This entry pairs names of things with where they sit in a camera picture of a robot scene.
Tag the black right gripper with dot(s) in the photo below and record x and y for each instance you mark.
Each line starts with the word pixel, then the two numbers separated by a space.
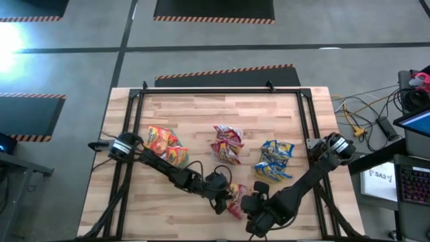
pixel 268 215

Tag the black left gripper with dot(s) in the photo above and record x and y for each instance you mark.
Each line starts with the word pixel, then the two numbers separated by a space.
pixel 215 186

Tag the red Maruchan beef noodle pack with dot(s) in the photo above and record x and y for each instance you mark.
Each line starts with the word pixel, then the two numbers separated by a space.
pixel 236 205
pixel 225 152
pixel 228 133

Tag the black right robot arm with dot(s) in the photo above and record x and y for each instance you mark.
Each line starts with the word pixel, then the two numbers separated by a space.
pixel 302 188

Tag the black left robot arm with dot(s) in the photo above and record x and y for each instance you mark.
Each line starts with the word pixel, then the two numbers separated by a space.
pixel 168 168

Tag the clear plastic container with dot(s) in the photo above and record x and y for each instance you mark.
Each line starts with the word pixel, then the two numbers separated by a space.
pixel 240 160

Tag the green plastic container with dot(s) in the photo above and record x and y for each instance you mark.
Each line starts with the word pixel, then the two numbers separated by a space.
pixel 185 161

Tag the yellow plastic container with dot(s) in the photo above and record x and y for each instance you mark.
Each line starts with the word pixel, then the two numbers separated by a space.
pixel 292 166

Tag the black hazard-striped floor mat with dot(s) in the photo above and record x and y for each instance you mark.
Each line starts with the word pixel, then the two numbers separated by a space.
pixel 228 80
pixel 215 8
pixel 27 117
pixel 33 8

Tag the white SA3 sign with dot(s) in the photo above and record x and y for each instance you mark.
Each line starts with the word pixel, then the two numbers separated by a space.
pixel 379 183

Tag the black power brick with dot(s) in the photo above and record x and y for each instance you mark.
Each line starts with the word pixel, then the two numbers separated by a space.
pixel 388 128

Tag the dark computer desk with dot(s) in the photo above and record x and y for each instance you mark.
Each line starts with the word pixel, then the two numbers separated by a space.
pixel 411 225

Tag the backlit black keyboard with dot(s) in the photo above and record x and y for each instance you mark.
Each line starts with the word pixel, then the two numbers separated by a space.
pixel 416 186

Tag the laptop with blue screen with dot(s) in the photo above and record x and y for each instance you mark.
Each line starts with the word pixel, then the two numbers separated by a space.
pixel 416 122

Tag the grey equipment case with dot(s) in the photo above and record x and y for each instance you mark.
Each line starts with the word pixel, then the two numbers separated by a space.
pixel 403 84

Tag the grey side desk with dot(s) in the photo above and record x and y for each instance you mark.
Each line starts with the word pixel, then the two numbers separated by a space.
pixel 20 201

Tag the pink plastic item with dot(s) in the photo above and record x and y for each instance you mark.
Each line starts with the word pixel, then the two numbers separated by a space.
pixel 424 80

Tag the black device with blue light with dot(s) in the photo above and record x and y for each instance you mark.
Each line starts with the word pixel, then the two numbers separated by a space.
pixel 6 142

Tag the black aluminium table frame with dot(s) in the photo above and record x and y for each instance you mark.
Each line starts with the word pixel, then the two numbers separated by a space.
pixel 218 90

